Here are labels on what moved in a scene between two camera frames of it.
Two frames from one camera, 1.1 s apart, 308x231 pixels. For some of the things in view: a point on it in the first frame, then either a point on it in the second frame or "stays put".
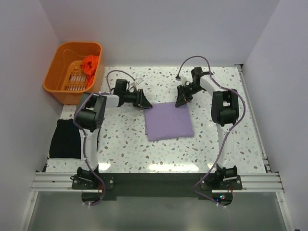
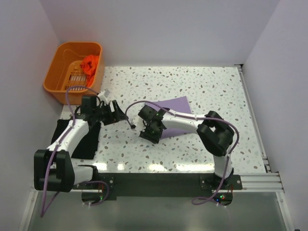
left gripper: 140,100 -> 115,116
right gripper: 183,97 -> 146,134
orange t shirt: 88,66 stays put
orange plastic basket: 76,68 stays put
